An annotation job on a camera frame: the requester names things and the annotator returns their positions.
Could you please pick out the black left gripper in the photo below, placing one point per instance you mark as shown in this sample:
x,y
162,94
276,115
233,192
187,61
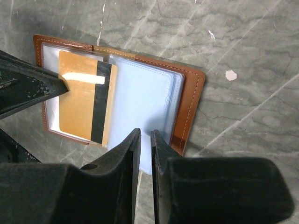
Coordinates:
x,y
23,85

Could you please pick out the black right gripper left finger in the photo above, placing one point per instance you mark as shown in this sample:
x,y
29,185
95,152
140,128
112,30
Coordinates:
x,y
101,192

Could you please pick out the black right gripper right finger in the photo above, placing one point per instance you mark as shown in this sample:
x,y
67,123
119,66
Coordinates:
x,y
216,190

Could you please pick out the gold card with stripe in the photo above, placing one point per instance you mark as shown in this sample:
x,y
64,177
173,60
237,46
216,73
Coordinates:
x,y
85,110

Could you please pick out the brown leather card holder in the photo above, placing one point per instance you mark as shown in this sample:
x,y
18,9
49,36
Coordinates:
x,y
149,95

